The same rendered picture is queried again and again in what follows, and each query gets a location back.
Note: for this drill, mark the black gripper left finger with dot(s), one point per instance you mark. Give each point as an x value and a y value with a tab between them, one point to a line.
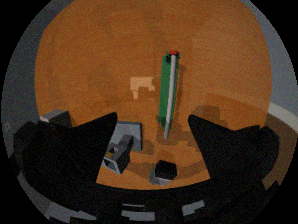
86	144

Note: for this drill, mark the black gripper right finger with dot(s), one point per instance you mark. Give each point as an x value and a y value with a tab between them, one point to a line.
218	144

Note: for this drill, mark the grey tapered pin with red head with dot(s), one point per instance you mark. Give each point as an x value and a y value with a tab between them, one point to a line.
172	80

